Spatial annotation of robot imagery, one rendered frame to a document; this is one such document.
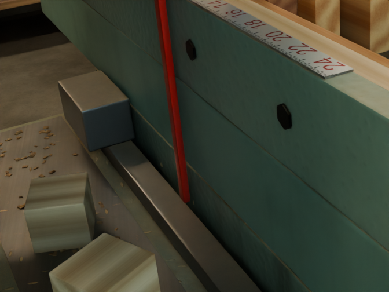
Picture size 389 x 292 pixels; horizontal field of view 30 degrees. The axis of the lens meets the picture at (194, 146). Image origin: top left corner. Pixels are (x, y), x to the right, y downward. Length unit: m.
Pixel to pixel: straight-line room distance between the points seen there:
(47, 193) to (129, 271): 0.12
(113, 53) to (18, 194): 0.13
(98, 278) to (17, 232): 0.14
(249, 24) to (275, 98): 0.04
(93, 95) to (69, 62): 2.52
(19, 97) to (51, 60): 0.36
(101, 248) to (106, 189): 0.14
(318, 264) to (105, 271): 0.11
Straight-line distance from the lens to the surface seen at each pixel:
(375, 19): 0.44
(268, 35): 0.33
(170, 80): 0.43
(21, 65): 3.14
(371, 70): 0.30
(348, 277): 0.31
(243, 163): 0.37
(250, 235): 0.40
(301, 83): 0.30
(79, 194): 0.46
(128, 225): 0.48
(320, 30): 0.38
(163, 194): 0.48
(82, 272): 0.38
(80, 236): 0.47
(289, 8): 0.44
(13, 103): 2.78
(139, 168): 0.52
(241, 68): 0.35
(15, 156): 0.60
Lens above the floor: 1.07
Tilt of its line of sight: 28 degrees down
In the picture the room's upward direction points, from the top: 7 degrees counter-clockwise
